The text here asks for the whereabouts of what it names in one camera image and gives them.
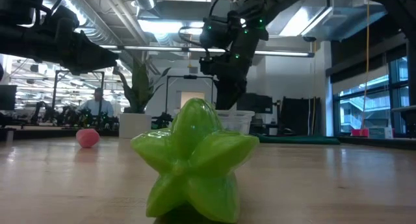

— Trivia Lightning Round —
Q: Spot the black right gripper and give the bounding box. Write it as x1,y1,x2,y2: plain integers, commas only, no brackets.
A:
200,22,269,110

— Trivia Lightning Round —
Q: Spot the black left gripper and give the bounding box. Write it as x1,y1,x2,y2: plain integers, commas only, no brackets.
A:
45,6,120,76

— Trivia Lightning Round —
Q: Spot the green starfruit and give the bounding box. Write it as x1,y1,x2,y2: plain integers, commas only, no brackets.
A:
130,97,260,224

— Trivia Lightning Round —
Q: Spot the pink round fruit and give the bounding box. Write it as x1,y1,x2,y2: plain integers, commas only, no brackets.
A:
75,128,101,149

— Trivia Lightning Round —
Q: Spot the clear plastic tupperware container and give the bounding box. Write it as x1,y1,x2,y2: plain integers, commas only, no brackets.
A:
214,109,256,136

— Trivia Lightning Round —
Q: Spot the black office monitor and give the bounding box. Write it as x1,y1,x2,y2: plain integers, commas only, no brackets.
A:
236,93,274,114
0,84,18,111

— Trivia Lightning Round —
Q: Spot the person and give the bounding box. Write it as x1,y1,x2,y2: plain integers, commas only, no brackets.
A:
79,87,114,118

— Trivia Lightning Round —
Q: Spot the green potted plant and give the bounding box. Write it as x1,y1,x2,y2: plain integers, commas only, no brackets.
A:
116,60,172,114

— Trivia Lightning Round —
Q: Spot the long ceiling light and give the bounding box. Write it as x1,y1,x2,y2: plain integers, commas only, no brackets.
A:
100,44,315,58

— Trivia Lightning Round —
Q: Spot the black panel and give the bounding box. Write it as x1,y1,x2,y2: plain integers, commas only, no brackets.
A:
279,96,321,136

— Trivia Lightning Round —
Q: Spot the white plant pot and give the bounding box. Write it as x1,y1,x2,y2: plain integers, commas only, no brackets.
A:
118,112,153,140

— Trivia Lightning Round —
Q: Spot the dark green cloth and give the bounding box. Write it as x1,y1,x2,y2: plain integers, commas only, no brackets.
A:
256,134,341,145

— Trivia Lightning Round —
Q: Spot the pink box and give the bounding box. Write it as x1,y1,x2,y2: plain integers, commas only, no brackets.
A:
350,128,370,138

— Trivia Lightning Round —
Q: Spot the black metal stand frame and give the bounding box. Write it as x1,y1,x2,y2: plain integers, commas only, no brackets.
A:
164,74,215,116

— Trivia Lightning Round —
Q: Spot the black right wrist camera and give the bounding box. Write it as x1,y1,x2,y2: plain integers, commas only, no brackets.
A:
200,16,237,51

